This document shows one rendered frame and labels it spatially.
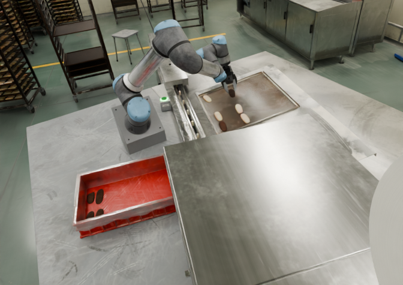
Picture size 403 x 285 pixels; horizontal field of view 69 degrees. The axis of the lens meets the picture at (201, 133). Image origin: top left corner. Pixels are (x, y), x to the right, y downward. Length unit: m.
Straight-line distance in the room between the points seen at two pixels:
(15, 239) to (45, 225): 1.26
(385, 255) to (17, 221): 2.81
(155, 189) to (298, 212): 0.89
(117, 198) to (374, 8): 4.27
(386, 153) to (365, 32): 3.36
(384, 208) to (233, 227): 0.46
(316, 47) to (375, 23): 1.00
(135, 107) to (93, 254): 0.70
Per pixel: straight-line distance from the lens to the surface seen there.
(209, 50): 1.69
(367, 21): 4.93
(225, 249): 0.69
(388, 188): 0.30
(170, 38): 1.31
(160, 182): 1.52
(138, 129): 1.66
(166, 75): 2.34
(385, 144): 1.85
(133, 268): 1.28
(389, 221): 0.31
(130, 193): 1.51
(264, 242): 0.70
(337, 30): 4.46
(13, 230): 2.90
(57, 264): 1.41
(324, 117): 1.67
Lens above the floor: 1.89
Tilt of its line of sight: 37 degrees down
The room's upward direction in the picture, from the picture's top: 6 degrees counter-clockwise
